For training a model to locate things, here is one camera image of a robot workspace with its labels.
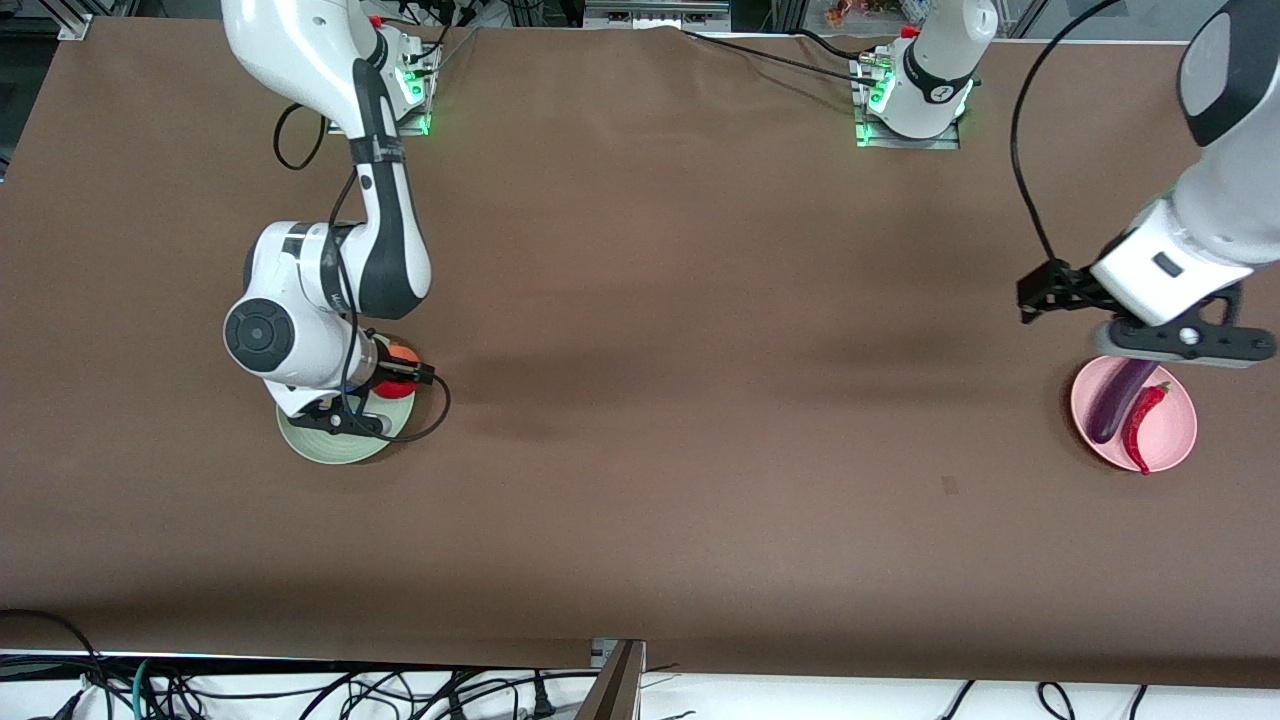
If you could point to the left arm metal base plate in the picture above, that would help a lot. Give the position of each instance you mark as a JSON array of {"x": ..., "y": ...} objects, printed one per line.
[{"x": 910, "y": 144}]

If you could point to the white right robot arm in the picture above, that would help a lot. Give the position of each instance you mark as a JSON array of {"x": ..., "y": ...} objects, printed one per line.
[{"x": 300, "y": 40}]

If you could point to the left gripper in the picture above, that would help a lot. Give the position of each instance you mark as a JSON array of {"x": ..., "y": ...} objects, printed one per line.
[{"x": 1072, "y": 282}]

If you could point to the light green plate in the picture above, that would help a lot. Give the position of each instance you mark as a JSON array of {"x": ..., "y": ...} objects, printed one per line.
[{"x": 340, "y": 452}]

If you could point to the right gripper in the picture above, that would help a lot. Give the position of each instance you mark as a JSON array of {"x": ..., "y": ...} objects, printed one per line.
[{"x": 390, "y": 372}]

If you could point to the brown table cover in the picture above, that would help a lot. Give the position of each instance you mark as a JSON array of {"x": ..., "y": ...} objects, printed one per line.
[{"x": 600, "y": 520}]

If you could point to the grey metal frame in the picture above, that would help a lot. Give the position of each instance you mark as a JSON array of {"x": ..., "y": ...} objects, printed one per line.
[{"x": 655, "y": 12}]

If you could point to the red chili pepper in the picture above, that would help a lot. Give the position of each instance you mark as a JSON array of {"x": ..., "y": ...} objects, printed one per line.
[{"x": 1146, "y": 403}]

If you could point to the pink plate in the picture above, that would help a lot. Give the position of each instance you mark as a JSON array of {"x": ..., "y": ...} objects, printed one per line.
[{"x": 1175, "y": 440}]

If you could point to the orange red background object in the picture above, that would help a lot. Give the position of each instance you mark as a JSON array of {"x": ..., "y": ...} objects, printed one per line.
[{"x": 850, "y": 12}]

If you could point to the grey metal post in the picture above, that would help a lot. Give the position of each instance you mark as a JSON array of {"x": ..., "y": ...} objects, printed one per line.
[{"x": 618, "y": 690}]

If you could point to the purple eggplant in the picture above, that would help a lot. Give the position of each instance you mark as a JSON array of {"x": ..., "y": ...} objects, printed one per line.
[{"x": 1115, "y": 405}]

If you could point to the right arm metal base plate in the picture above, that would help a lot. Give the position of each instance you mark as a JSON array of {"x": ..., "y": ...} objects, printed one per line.
[{"x": 415, "y": 125}]

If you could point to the red pomegranate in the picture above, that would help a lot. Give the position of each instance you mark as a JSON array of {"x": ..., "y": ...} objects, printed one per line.
[{"x": 398, "y": 390}]

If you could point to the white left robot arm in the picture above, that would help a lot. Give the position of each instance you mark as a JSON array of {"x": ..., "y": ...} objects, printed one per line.
[{"x": 1230, "y": 120}]

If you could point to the aluminium corner bracket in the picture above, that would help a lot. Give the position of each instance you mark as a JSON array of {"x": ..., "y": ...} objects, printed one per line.
[{"x": 78, "y": 27}]

